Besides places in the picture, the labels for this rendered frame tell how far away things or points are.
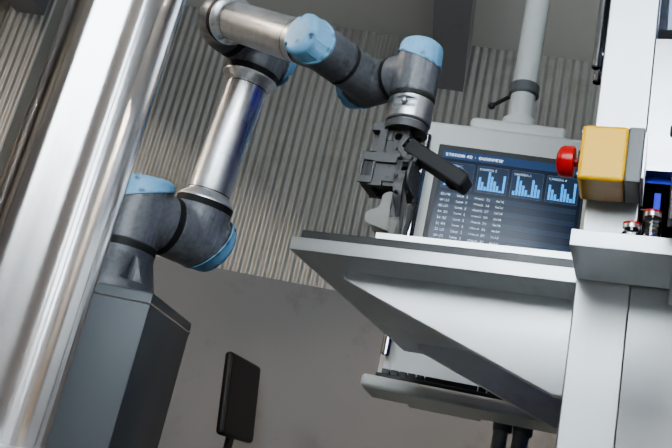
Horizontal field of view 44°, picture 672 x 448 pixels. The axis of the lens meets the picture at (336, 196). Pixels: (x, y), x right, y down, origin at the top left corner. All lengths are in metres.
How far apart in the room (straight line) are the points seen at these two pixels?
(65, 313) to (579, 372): 0.79
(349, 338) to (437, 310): 3.60
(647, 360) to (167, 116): 4.65
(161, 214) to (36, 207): 1.21
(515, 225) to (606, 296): 1.14
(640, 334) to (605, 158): 0.21
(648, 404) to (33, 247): 0.82
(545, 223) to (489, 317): 1.05
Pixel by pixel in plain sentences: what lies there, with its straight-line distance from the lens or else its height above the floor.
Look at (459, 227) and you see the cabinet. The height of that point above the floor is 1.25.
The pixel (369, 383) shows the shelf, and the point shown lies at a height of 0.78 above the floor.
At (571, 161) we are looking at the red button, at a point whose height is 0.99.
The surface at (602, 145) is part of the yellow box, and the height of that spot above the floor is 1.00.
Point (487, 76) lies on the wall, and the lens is 5.36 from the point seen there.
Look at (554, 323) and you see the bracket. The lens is 1.17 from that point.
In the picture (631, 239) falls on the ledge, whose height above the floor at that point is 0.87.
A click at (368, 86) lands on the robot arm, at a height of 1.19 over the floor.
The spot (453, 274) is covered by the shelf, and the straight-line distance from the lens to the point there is 1.15.
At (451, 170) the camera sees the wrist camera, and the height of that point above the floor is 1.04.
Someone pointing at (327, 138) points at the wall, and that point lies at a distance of 5.19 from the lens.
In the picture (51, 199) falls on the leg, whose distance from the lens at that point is 0.35.
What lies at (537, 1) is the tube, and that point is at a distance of 2.58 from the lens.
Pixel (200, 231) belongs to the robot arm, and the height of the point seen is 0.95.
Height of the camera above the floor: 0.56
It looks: 19 degrees up
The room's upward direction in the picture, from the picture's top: 13 degrees clockwise
